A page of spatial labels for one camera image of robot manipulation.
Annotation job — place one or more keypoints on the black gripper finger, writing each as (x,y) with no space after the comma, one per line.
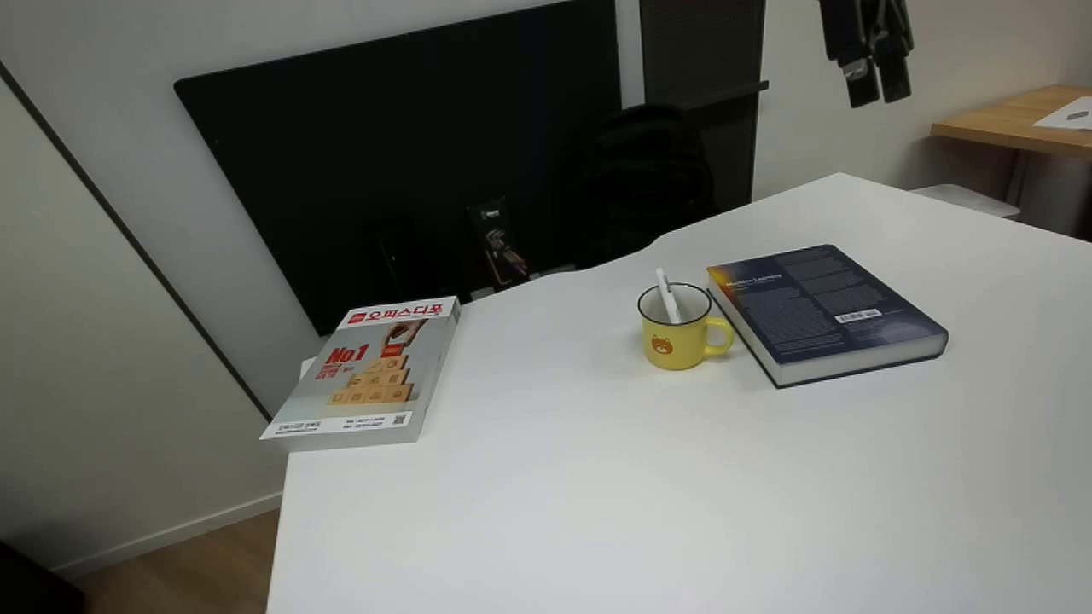
(895,72)
(861,82)

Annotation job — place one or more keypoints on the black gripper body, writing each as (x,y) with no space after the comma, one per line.
(865,24)

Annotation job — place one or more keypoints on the wooden desk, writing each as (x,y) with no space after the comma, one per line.
(1001,122)

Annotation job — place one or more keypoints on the white paper sheet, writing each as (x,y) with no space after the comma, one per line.
(1072,115)

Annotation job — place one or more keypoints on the dark blue thick book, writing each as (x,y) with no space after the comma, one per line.
(822,304)

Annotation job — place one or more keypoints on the black office chair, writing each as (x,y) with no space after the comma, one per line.
(644,181)

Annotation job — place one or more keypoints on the yellow enamel mug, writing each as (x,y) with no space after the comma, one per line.
(677,342)

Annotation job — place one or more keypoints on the large black leaning panel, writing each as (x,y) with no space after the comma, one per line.
(387,149)

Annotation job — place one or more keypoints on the dark floor object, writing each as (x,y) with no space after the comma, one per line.
(30,580)

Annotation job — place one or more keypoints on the dark wall pillar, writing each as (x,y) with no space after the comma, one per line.
(706,56)

